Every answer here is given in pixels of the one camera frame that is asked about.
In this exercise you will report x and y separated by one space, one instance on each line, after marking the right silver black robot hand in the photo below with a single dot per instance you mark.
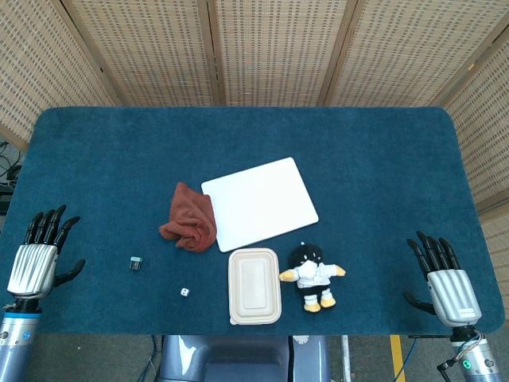
453 286

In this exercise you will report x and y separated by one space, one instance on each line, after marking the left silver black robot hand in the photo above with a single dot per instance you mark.
33 262

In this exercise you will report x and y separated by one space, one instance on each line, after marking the small white die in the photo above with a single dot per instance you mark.
184 292

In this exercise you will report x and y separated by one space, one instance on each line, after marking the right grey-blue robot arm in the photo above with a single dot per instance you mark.
473 358

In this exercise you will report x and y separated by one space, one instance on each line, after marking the yellow floor tape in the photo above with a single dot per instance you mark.
397 358

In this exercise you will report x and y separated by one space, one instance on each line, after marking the black penguin plush toy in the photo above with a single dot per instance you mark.
312 274

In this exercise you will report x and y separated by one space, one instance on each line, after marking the rust red cloth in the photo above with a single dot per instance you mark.
191 223

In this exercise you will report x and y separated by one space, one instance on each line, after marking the beige lidded food container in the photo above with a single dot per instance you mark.
254 285

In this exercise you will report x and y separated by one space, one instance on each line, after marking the white rectangular board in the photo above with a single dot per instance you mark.
258 203

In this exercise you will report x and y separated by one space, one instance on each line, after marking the grey-blue robot torso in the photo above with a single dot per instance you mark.
242 358

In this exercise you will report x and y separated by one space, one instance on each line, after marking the blue table mat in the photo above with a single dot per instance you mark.
254 139

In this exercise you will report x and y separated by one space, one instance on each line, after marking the woven bamboo folding screen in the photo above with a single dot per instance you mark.
254 51

